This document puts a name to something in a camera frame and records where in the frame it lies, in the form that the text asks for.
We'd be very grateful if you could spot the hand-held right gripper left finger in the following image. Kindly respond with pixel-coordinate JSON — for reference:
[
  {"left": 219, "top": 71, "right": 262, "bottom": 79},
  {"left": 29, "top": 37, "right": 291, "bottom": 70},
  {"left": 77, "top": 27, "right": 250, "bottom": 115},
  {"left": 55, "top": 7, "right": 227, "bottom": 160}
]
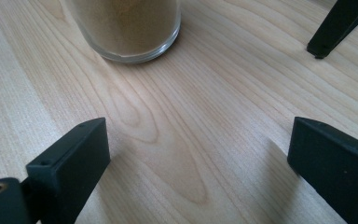
[{"left": 21, "top": 117, "right": 111, "bottom": 224}]

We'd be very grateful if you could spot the glass jar of brown powder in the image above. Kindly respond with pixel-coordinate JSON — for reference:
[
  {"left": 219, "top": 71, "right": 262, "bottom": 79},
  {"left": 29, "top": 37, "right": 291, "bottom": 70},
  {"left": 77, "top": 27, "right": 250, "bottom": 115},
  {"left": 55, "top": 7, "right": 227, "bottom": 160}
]
[{"left": 64, "top": 0, "right": 182, "bottom": 64}]

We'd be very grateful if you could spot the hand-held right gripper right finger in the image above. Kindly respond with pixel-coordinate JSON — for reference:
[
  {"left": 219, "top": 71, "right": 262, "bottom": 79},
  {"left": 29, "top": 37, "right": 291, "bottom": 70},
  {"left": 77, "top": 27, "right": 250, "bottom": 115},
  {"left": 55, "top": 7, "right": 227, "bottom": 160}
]
[{"left": 286, "top": 116, "right": 358, "bottom": 224}]

